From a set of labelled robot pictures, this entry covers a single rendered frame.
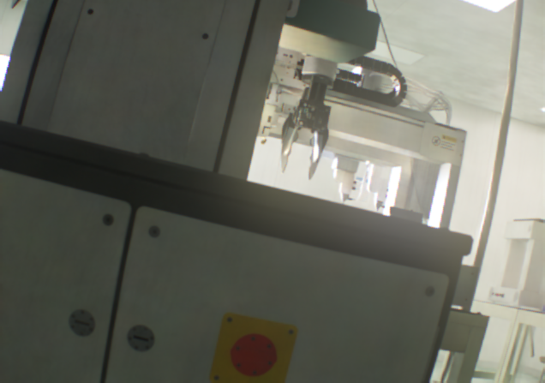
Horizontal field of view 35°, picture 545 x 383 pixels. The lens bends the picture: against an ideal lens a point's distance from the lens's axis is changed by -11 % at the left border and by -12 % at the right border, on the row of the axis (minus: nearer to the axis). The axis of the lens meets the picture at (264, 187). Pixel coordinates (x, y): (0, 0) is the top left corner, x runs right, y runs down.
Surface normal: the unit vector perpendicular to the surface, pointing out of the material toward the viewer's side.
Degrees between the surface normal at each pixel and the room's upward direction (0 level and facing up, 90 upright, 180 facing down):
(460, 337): 90
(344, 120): 90
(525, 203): 90
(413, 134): 90
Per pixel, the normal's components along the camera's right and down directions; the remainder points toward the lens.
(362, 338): 0.24, -0.01
